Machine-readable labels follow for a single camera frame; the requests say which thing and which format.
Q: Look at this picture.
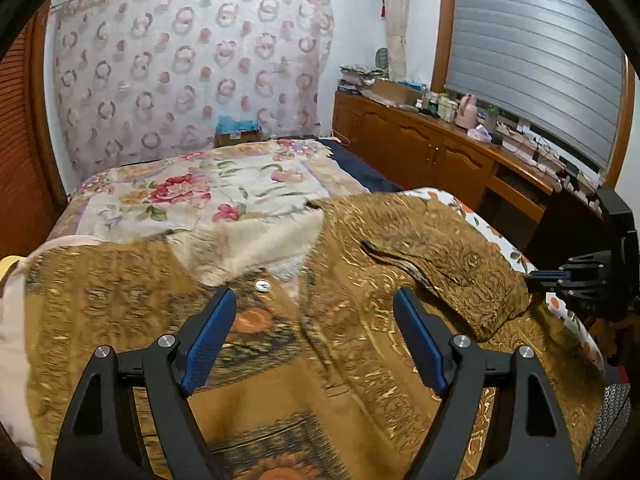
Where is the beige lace curtain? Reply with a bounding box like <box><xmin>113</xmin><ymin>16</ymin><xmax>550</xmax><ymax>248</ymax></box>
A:
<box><xmin>382</xmin><ymin>0</ymin><xmax>413</xmax><ymax>83</ymax></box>

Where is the grey window blind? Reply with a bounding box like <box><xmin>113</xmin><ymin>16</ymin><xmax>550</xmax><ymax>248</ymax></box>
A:
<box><xmin>445</xmin><ymin>0</ymin><xmax>628</xmax><ymax>171</ymax></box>

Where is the brown patterned shirt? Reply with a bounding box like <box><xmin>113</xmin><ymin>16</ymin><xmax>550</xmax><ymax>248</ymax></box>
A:
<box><xmin>22</xmin><ymin>192</ymin><xmax>608</xmax><ymax>480</ymax></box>

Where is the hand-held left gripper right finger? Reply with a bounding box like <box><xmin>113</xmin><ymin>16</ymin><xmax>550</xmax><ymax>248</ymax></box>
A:
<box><xmin>392</xmin><ymin>287</ymin><xmax>583</xmax><ymax>480</ymax></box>

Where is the stack of folded cloths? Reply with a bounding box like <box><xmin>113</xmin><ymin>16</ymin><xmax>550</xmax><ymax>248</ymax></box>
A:
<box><xmin>337</xmin><ymin>62</ymin><xmax>388</xmax><ymax>96</ymax></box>

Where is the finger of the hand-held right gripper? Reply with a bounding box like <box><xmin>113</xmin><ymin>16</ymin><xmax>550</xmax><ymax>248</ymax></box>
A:
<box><xmin>526</xmin><ymin>252</ymin><xmax>611</xmax><ymax>295</ymax></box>

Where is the circle print curtain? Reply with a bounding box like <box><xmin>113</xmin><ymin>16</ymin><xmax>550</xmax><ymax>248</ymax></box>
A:
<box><xmin>47</xmin><ymin>0</ymin><xmax>336</xmax><ymax>181</ymax></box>

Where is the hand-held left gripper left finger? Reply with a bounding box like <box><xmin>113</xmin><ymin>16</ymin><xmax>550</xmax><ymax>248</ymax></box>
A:
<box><xmin>50</xmin><ymin>287</ymin><xmax>238</xmax><ymax>480</ymax></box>

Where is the wooden cabinet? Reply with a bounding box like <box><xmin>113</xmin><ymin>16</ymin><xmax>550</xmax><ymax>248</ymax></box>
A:
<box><xmin>332</xmin><ymin>90</ymin><xmax>601</xmax><ymax>226</ymax></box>

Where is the pale pink cloth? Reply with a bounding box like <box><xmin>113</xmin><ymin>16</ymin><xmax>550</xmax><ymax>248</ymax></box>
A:
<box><xmin>0</xmin><ymin>237</ymin><xmax>56</xmax><ymax>466</ymax></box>

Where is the pink jug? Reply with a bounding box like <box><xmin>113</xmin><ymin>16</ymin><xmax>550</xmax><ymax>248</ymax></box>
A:
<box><xmin>456</xmin><ymin>92</ymin><xmax>478</xmax><ymax>128</ymax></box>

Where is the orange print white sheet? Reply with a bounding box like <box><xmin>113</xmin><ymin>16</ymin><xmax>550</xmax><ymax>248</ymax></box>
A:
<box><xmin>410</xmin><ymin>187</ymin><xmax>608</xmax><ymax>376</ymax></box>

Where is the floral bed blanket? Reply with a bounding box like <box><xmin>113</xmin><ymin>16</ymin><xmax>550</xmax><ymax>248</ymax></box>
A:
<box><xmin>47</xmin><ymin>137</ymin><xmax>371</xmax><ymax>286</ymax></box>

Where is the open cardboard box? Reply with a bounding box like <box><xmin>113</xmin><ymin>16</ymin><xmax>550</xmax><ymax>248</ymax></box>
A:
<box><xmin>370</xmin><ymin>79</ymin><xmax>423</xmax><ymax>106</ymax></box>

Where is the wooden window frame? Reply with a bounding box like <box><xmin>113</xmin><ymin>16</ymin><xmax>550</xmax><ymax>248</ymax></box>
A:
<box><xmin>430</xmin><ymin>0</ymin><xmax>457</xmax><ymax>95</ymax></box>

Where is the navy bed sheet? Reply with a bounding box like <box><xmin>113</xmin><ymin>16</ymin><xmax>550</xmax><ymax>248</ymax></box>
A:
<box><xmin>320</xmin><ymin>137</ymin><xmax>403</xmax><ymax>196</ymax></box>

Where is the small cardboard box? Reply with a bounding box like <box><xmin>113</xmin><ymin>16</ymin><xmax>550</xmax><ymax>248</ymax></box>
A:
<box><xmin>215</xmin><ymin>130</ymin><xmax>263</xmax><ymax>149</ymax></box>

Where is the dark dotted cloth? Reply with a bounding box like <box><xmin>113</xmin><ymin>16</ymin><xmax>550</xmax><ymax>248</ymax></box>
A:
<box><xmin>590</xmin><ymin>382</ymin><xmax>633</xmax><ymax>461</ymax></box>

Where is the blue plastic bag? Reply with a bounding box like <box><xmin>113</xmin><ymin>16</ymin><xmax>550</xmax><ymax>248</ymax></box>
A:
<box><xmin>216</xmin><ymin>115</ymin><xmax>261</xmax><ymax>134</ymax></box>

